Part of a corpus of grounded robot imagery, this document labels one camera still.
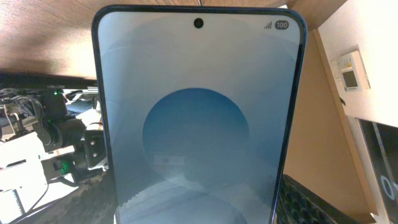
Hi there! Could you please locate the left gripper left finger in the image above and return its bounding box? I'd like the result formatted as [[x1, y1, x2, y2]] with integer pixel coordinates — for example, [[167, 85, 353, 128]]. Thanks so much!
[[13, 171, 118, 224]]

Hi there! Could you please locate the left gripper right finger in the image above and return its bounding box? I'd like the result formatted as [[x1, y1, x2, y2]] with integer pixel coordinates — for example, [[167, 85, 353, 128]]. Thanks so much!
[[275, 174, 358, 224]]

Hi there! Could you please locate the blue Samsung Galaxy smartphone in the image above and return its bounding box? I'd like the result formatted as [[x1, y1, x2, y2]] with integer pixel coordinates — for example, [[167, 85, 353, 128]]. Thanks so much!
[[91, 4, 308, 223]]

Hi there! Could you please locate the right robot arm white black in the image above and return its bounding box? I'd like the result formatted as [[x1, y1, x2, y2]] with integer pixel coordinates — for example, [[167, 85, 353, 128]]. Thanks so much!
[[1, 86, 108, 223]]

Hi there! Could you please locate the white wall thermostat panel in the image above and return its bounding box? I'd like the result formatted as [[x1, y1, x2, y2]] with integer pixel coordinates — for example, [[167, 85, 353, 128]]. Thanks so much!
[[330, 50, 371, 95]]

